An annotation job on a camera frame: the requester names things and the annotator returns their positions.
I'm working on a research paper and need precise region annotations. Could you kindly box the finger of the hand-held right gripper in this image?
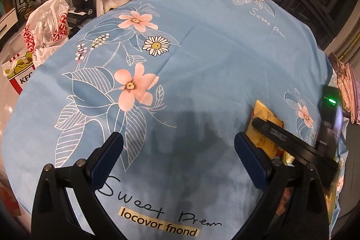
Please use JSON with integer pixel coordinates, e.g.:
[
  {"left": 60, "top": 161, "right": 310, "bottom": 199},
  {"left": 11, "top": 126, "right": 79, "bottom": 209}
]
[{"left": 251, "top": 118, "right": 321, "bottom": 164}]

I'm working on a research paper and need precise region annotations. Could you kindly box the white low cabinet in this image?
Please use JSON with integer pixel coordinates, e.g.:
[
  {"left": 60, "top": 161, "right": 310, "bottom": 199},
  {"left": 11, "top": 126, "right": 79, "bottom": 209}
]
[{"left": 0, "top": 8, "right": 20, "bottom": 32}]

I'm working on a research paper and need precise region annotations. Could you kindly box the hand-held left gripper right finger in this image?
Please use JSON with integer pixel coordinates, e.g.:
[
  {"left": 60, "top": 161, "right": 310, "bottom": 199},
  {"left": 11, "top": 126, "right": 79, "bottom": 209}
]
[{"left": 234, "top": 132, "right": 331, "bottom": 240}]

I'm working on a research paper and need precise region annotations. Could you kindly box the red paper bag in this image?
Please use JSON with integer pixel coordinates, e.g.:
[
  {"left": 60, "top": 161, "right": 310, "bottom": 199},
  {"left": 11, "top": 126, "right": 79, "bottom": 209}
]
[{"left": 0, "top": 181, "right": 21, "bottom": 218}]

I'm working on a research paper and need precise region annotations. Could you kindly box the blue floral bedsheet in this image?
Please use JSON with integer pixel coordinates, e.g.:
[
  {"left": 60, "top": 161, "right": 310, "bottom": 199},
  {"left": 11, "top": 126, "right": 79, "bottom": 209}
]
[{"left": 4, "top": 0, "right": 349, "bottom": 240}]

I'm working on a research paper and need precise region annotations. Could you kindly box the golden yellow snack packet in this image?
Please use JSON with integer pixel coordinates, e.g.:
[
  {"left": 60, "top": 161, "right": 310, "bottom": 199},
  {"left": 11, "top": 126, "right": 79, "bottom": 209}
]
[{"left": 246, "top": 99, "right": 286, "bottom": 159}]

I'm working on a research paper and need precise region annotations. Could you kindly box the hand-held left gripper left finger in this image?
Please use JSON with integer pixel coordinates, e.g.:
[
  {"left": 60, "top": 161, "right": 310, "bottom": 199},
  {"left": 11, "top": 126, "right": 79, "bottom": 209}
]
[{"left": 30, "top": 132, "right": 124, "bottom": 240}]

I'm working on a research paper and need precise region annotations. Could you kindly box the KFC paper bag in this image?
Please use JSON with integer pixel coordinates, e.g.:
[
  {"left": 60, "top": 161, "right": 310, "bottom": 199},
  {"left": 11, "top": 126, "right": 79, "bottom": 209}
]
[{"left": 1, "top": 50, "right": 36, "bottom": 96}]

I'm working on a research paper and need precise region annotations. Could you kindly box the white red plastic bag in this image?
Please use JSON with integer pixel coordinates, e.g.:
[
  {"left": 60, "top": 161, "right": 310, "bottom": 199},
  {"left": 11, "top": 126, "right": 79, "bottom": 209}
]
[{"left": 24, "top": 0, "right": 71, "bottom": 66}]

